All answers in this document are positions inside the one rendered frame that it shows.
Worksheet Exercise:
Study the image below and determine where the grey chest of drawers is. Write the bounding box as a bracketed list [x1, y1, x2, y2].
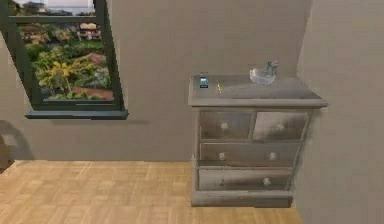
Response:
[187, 73, 329, 208]

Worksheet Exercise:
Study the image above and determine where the dark green framed window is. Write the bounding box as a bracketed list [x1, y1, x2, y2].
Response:
[0, 0, 130, 121]

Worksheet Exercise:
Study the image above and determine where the clear glass bowl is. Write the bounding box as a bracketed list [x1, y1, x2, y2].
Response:
[248, 60, 280, 86]

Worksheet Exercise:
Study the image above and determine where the small blue phone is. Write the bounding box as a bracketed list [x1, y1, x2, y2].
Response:
[199, 71, 210, 90]

